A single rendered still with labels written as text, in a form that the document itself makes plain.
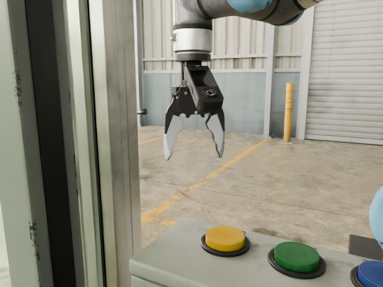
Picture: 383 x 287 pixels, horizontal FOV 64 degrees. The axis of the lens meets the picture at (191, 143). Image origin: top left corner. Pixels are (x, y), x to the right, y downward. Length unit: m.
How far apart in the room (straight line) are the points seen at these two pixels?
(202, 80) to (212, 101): 0.06
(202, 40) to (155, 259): 0.41
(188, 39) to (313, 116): 5.35
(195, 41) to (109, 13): 0.31
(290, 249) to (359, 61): 5.56
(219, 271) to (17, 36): 0.23
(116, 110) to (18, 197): 0.12
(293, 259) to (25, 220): 0.22
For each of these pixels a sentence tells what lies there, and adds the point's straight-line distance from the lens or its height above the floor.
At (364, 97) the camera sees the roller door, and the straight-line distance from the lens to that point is 5.84.
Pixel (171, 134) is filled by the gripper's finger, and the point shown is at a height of 0.96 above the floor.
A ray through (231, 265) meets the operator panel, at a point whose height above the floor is 0.90.
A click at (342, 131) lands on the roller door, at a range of 5.89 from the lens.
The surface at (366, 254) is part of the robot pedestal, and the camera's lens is 0.68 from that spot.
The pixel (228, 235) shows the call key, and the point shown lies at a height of 0.91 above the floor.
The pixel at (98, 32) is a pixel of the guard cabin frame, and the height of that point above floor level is 1.10.
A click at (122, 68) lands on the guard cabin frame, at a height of 1.07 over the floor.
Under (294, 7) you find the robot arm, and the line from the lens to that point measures 0.63.
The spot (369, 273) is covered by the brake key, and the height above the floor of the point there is 0.91.
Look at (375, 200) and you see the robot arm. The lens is 0.40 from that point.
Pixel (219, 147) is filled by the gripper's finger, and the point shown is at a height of 0.93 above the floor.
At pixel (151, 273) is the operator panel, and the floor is 0.89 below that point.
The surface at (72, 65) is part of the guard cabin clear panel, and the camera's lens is 0.30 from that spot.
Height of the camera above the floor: 1.06
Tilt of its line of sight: 12 degrees down
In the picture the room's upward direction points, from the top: straight up
